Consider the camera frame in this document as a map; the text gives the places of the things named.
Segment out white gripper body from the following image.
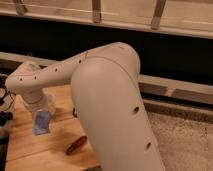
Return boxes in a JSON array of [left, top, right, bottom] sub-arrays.
[[27, 94, 56, 113]]

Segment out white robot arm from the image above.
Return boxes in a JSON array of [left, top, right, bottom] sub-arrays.
[[6, 42, 166, 171]]

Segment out wooden table board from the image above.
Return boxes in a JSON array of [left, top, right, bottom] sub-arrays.
[[6, 86, 98, 171]]

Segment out brown wooden stick object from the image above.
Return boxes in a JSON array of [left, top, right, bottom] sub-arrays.
[[66, 136, 87, 155]]

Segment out black cables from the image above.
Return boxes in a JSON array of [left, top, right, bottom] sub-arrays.
[[0, 76, 18, 127]]

